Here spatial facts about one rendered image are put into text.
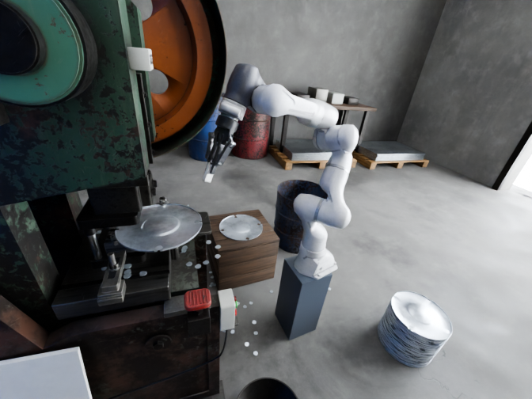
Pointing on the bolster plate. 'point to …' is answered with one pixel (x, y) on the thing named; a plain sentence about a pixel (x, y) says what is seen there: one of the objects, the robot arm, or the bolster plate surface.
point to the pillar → (95, 247)
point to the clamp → (113, 280)
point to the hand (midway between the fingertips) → (209, 172)
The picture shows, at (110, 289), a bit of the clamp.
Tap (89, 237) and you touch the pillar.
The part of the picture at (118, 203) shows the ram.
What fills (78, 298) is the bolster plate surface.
